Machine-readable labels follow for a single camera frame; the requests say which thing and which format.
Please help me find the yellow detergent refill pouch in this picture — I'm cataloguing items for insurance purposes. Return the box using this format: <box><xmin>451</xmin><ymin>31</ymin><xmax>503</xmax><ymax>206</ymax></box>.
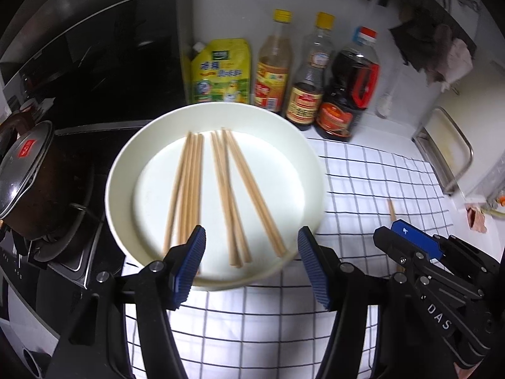
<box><xmin>190</xmin><ymin>39</ymin><xmax>253</xmax><ymax>106</ymax></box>

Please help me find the large red-capped soy sauce bottle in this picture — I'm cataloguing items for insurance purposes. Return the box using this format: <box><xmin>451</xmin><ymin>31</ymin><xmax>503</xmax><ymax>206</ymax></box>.
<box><xmin>314</xmin><ymin>27</ymin><xmax>381</xmax><ymax>143</ymax></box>

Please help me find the dark brown cooking pot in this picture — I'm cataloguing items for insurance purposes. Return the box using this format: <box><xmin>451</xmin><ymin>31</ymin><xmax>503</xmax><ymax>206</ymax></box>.
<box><xmin>0</xmin><ymin>106</ymin><xmax>97</xmax><ymax>241</ymax></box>

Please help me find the glass pot lid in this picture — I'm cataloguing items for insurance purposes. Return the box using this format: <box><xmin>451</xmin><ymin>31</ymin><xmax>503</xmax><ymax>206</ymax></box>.
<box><xmin>0</xmin><ymin>120</ymin><xmax>55</xmax><ymax>220</ymax></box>

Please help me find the black gas stove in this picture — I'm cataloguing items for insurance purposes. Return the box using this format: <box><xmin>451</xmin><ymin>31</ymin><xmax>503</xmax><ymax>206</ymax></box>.
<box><xmin>0</xmin><ymin>120</ymin><xmax>135</xmax><ymax>297</ymax></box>

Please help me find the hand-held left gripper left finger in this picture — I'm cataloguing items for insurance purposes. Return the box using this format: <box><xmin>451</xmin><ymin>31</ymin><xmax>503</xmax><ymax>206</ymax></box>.
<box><xmin>51</xmin><ymin>225</ymin><xmax>208</xmax><ymax>379</ymax></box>

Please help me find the group of wooden chopsticks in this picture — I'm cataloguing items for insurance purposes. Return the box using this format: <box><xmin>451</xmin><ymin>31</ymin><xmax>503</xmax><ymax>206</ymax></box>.
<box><xmin>163</xmin><ymin>127</ymin><xmax>288</xmax><ymax>270</ymax></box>

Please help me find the stainless range hood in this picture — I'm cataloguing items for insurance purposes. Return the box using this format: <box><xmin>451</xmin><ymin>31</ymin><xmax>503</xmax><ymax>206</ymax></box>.
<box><xmin>0</xmin><ymin>0</ymin><xmax>178</xmax><ymax>91</ymax></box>

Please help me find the yellow-capped vinegar bottle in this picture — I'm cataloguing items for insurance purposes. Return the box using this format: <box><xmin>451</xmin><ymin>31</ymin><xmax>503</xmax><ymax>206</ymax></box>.
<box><xmin>252</xmin><ymin>9</ymin><xmax>296</xmax><ymax>114</ymax></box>

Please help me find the pink hanging cloth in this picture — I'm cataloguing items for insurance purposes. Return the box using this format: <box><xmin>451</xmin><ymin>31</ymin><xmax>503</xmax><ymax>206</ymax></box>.
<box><xmin>432</xmin><ymin>37</ymin><xmax>474</xmax><ymax>87</ymax></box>

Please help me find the pink rag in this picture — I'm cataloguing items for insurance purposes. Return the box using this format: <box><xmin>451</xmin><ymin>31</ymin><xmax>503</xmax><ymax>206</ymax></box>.
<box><xmin>466</xmin><ymin>204</ymin><xmax>489</xmax><ymax>233</ymax></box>

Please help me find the metal framed draining tray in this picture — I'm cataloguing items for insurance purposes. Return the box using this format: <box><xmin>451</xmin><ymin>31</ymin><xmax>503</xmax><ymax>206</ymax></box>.
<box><xmin>411</xmin><ymin>106</ymin><xmax>474</xmax><ymax>196</ymax></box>

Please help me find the wooden chopstick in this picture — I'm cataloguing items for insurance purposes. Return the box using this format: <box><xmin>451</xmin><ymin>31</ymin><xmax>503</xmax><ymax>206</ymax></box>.
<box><xmin>388</xmin><ymin>199</ymin><xmax>404</xmax><ymax>274</ymax></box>

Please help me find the dark hanging cloth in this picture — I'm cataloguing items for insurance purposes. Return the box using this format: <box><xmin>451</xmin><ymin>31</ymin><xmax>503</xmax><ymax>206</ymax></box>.
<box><xmin>389</xmin><ymin>18</ymin><xmax>454</xmax><ymax>85</ymax></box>

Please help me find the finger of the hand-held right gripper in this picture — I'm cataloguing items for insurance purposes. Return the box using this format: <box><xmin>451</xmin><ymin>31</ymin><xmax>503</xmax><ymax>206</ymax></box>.
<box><xmin>390</xmin><ymin>219</ymin><xmax>498</xmax><ymax>281</ymax></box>
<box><xmin>374</xmin><ymin>227</ymin><xmax>486</xmax><ymax>301</ymax></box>

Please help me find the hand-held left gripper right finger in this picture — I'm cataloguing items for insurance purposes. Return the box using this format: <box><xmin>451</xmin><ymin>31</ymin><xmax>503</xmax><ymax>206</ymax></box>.
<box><xmin>297</xmin><ymin>226</ymin><xmax>450</xmax><ymax>379</ymax></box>

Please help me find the white round plate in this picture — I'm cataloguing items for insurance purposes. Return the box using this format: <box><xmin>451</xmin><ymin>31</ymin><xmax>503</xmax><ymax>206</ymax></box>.
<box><xmin>104</xmin><ymin>103</ymin><xmax>328</xmax><ymax>292</ymax></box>

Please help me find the white black-checked cloth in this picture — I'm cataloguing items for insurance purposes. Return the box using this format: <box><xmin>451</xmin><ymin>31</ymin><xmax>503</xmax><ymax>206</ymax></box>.
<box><xmin>120</xmin><ymin>136</ymin><xmax>496</xmax><ymax>379</ymax></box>

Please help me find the clear bottle of dark sauce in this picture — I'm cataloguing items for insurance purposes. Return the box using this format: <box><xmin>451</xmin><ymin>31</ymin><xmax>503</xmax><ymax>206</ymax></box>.
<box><xmin>286</xmin><ymin>12</ymin><xmax>336</xmax><ymax>132</ymax></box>

